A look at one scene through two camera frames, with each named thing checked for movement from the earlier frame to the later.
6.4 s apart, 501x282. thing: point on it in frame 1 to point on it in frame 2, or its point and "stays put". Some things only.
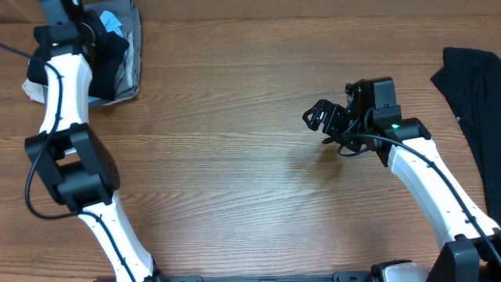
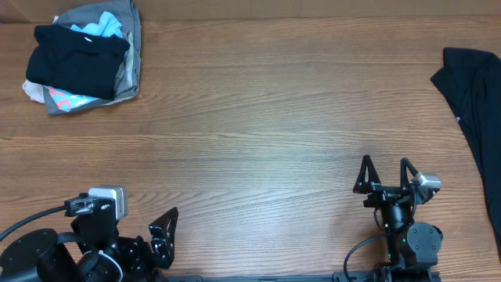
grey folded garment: [128, 78] stays put
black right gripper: [334, 111] to [383, 193]
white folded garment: [34, 90] stays put
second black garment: [472, 80] stays put
